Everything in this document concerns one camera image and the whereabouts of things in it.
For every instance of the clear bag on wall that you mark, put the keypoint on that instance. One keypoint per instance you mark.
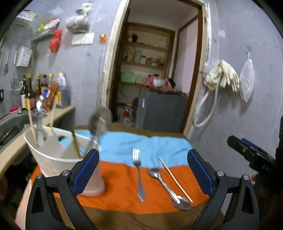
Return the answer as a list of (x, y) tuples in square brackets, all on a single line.
[(80, 22)]

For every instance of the steel sink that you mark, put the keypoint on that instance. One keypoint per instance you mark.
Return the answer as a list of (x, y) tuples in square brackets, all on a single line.
[(13, 126)]

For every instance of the silver table knife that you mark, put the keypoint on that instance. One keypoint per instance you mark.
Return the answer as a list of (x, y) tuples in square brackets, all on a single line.
[(99, 123)]

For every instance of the red plastic bag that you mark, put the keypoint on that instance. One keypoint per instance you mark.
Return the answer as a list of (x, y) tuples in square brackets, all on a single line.
[(55, 41)]

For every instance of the white utensil holder bucket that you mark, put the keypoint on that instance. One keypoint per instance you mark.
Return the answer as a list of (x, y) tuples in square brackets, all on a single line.
[(54, 156)]

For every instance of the large dark sauce jug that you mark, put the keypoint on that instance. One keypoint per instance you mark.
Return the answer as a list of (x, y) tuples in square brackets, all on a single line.
[(62, 93)]

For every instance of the brown table cloth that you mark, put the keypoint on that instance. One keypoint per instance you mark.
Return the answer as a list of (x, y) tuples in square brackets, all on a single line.
[(108, 219)]

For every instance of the white rubber gloves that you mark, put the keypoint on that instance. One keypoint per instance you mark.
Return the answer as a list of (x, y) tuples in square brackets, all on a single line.
[(222, 74)]

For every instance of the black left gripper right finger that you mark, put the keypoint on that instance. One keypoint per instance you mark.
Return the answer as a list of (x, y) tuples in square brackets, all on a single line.
[(203, 172)]

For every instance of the dark sauce bottle yellow cap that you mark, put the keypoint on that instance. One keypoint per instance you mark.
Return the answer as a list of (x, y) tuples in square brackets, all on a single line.
[(30, 97)]

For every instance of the silver fork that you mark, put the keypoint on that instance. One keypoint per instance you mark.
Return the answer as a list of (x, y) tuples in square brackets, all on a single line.
[(137, 163)]

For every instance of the grey cabinet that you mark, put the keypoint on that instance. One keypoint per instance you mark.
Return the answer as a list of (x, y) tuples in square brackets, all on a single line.
[(160, 111)]

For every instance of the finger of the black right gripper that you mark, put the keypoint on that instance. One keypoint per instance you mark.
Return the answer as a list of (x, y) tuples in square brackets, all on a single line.
[(257, 160)]

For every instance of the light blue cloth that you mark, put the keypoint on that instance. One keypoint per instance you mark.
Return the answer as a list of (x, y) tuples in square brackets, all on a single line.
[(117, 147)]

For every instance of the orange snack bag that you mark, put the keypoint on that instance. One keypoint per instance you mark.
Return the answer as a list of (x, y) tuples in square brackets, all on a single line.
[(52, 92)]

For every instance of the green box on shelf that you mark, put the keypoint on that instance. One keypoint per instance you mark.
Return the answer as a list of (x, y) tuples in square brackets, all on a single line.
[(128, 78)]

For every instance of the white wall socket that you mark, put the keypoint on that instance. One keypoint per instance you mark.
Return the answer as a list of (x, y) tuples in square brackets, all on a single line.
[(82, 39)]

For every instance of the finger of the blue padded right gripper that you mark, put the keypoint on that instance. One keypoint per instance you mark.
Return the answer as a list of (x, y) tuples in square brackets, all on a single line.
[(252, 145)]

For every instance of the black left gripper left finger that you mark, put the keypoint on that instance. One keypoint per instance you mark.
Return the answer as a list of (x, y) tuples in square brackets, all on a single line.
[(82, 172)]

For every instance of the small silver spoon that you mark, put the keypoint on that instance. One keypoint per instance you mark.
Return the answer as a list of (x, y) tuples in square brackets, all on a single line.
[(41, 134)]

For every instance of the clear plastic bag on hook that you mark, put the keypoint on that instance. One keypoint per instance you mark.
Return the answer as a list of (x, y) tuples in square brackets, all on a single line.
[(247, 79)]

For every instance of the orange cloth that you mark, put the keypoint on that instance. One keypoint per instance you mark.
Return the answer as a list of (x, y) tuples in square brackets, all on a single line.
[(121, 183)]

